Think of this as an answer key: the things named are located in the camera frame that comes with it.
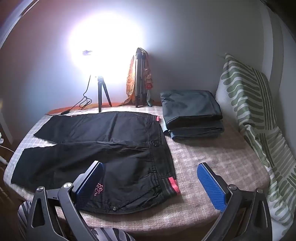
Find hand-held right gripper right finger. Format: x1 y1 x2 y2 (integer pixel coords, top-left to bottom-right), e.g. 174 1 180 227
197 162 272 241

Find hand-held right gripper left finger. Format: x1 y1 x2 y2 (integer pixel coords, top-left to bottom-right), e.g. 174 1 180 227
25 160 104 241

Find black pants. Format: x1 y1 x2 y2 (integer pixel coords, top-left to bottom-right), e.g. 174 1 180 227
10 111 182 215

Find folded dark grey pants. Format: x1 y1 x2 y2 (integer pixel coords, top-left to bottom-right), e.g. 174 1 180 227
160 90 223 130

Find folded blue jeans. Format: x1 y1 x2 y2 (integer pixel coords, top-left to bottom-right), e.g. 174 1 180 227
163 120 225 141

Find orange bed sheet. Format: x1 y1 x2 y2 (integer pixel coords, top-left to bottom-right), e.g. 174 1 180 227
47 101 162 115

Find orange patterned scarf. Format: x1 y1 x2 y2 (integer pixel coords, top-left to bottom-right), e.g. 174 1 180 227
119 53 154 107

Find folded silver tripod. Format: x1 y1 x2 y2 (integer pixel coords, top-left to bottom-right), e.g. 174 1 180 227
135 47 148 108

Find black power cable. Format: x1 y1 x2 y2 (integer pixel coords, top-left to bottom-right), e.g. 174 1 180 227
45 74 93 116

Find white cable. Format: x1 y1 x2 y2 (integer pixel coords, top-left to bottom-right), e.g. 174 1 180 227
0 132 14 165

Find ring light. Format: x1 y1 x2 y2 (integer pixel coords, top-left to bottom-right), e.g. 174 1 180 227
67 16 151 80

